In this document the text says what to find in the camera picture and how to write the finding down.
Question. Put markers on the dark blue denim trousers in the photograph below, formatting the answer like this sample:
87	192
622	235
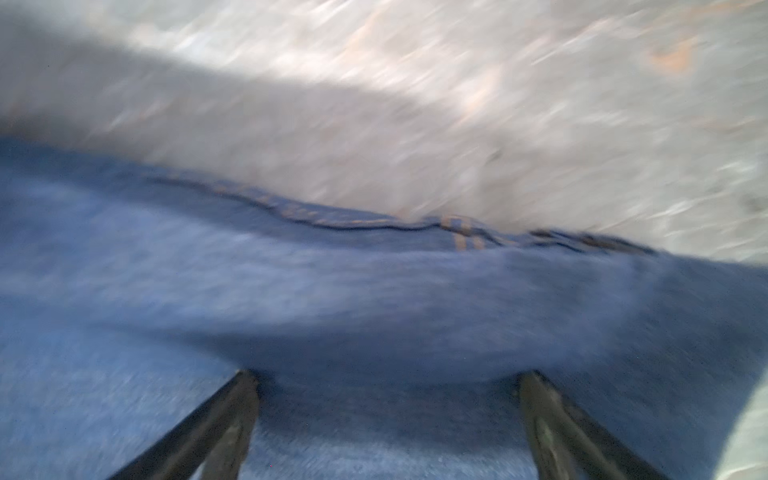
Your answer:
384	350

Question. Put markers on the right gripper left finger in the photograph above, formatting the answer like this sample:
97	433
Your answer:
213	440

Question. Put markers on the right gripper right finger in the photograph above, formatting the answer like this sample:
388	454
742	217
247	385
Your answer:
566	443

